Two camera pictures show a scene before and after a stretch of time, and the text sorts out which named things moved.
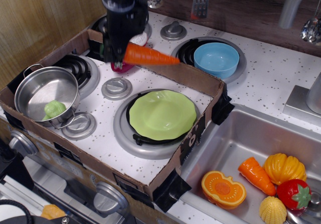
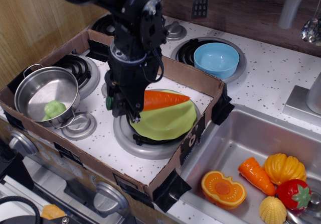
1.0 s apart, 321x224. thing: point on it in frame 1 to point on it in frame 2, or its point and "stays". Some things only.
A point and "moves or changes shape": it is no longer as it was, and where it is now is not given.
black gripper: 127,15 to 132,68
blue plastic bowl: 219,59 stays
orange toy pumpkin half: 222,192 stays
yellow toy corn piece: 272,211 stays
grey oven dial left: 19,141 stays
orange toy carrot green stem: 136,53 moves or changes shape
